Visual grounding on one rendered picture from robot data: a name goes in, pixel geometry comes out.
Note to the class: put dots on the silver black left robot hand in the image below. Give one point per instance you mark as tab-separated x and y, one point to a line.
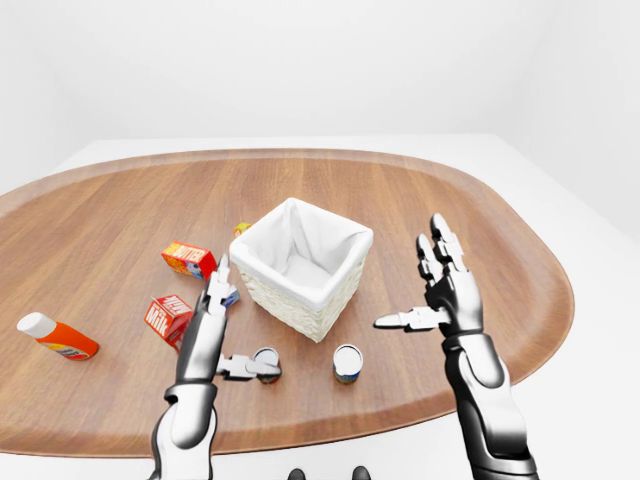
202	345

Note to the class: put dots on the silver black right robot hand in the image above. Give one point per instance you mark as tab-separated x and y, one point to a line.
457	300

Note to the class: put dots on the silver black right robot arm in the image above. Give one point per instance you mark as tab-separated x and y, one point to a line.
487	400

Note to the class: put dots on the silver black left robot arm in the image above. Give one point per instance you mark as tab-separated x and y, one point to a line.
187	425

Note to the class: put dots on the white woven basket with liner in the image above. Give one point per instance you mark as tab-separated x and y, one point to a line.
305	270

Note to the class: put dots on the red white milk carton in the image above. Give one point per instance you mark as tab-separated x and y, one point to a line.
165	316

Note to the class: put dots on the small blue white box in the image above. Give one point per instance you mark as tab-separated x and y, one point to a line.
232	299

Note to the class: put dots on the tin with red label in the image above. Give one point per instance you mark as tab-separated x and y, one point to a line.
265	356

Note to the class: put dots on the red orange butter box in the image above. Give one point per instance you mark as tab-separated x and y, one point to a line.
187	257

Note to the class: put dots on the small orange yellow box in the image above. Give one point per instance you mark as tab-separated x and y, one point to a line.
241	229

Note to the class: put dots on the tin with yellow blue label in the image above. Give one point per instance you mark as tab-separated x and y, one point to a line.
347	365

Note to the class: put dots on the orange bottle with white cap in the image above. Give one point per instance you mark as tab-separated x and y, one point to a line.
67	340

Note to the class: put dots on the small dark rounded shape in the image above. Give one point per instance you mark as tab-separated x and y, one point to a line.
296	475
361	473

